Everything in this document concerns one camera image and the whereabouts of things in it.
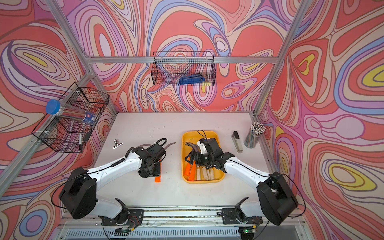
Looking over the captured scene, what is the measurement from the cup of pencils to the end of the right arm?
32 centimetres

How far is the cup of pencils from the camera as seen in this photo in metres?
0.88

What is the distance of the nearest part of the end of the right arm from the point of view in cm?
62
